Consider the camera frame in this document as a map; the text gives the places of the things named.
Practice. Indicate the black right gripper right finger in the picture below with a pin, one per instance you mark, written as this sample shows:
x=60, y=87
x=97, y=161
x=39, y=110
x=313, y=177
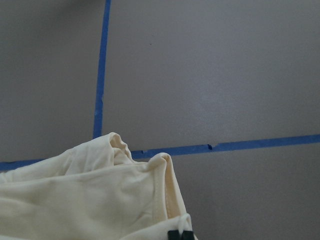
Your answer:
x=187, y=235

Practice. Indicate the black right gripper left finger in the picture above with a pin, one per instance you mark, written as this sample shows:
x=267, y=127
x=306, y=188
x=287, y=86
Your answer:
x=173, y=235

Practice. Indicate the cream long-sleeve printed shirt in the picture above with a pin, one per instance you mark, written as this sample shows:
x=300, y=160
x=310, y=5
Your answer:
x=93, y=191

